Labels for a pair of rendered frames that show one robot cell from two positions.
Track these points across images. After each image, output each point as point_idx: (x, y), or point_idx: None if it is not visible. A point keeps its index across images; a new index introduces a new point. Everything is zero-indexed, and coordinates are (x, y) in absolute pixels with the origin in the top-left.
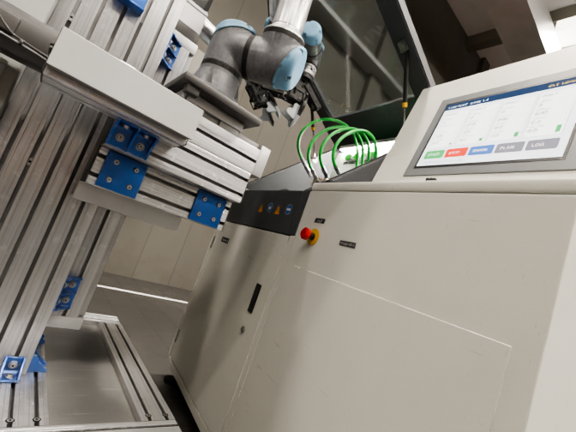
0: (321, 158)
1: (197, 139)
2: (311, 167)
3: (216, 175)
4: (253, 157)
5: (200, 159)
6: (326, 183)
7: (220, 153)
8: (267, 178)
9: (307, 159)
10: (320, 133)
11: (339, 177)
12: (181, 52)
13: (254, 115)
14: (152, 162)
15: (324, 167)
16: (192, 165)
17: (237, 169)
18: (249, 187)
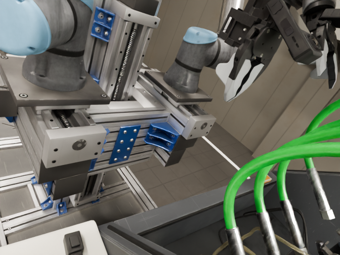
0: (259, 188)
1: (22, 112)
2: (280, 198)
3: (29, 147)
4: (41, 140)
5: (24, 130)
6: (50, 232)
7: (29, 128)
8: (337, 178)
9: (277, 174)
10: (333, 123)
11: (131, 252)
12: (115, 21)
13: (13, 93)
14: (14, 124)
15: (259, 214)
16: (22, 133)
17: (35, 148)
18: (296, 177)
